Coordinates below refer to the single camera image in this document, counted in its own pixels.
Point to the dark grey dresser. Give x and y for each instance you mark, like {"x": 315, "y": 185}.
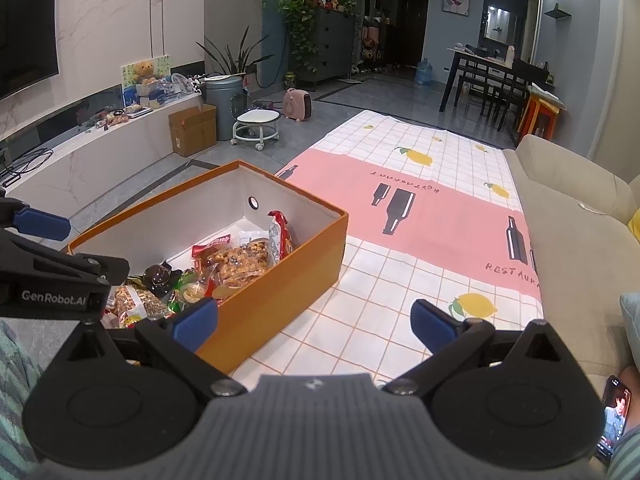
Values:
{"x": 335, "y": 42}

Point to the yellow pillow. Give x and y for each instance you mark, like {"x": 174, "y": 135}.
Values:
{"x": 636, "y": 225}

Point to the peanut packet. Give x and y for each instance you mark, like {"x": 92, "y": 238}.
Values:
{"x": 132, "y": 305}

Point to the pink heater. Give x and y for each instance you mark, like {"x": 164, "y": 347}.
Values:
{"x": 297, "y": 105}

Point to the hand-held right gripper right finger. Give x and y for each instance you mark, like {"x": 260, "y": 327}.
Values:
{"x": 430, "y": 322}

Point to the black snack packet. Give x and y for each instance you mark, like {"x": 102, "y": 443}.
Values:
{"x": 160, "y": 275}

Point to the smartphone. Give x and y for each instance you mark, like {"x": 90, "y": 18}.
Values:
{"x": 612, "y": 420}

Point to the red white brown strips packet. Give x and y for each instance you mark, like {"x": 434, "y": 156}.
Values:
{"x": 205, "y": 252}

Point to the orange stool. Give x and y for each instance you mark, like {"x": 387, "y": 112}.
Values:
{"x": 540, "y": 112}

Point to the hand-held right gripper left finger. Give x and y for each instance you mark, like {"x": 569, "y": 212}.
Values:
{"x": 197, "y": 320}

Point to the dark dining table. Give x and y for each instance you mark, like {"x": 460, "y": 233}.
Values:
{"x": 480, "y": 57}

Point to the light blue pillow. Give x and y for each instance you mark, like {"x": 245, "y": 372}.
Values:
{"x": 632, "y": 315}

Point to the person's striped pajama leg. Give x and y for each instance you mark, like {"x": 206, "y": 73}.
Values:
{"x": 627, "y": 460}

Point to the white rolling stool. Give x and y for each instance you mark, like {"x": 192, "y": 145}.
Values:
{"x": 256, "y": 122}

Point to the blue water bottle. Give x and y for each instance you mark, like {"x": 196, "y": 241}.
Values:
{"x": 424, "y": 72}

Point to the black television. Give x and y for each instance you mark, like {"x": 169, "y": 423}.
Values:
{"x": 25, "y": 25}

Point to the clear packet of pale balls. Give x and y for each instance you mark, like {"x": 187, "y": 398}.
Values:
{"x": 192, "y": 292}

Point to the dark dining chair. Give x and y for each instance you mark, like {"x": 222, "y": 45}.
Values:
{"x": 477, "y": 82}
{"x": 512, "y": 90}

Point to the long-leaf potted plant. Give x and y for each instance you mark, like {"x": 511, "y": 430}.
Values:
{"x": 232, "y": 57}

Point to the teddy bear picture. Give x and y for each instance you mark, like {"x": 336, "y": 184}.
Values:
{"x": 146, "y": 80}

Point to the green snack packet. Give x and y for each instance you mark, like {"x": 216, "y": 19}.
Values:
{"x": 181, "y": 305}

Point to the red snack packet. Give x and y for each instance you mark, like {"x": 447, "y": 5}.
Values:
{"x": 281, "y": 235}

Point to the white television cabinet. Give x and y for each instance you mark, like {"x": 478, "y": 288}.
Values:
{"x": 100, "y": 160}

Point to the orange storage box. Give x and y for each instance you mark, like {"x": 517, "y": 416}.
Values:
{"x": 280, "y": 310}

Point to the beige sofa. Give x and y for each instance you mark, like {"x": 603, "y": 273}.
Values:
{"x": 575, "y": 260}

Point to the grey trash bin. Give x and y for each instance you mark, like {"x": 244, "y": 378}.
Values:
{"x": 222, "y": 107}

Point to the cardboard box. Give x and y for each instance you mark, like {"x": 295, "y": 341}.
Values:
{"x": 192, "y": 130}

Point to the trailing green plant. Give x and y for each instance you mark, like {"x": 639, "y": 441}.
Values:
{"x": 300, "y": 15}

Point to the clear mixed nuts packet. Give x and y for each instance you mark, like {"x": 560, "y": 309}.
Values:
{"x": 240, "y": 262}

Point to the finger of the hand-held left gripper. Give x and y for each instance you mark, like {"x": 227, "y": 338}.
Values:
{"x": 75, "y": 266}
{"x": 42, "y": 225}

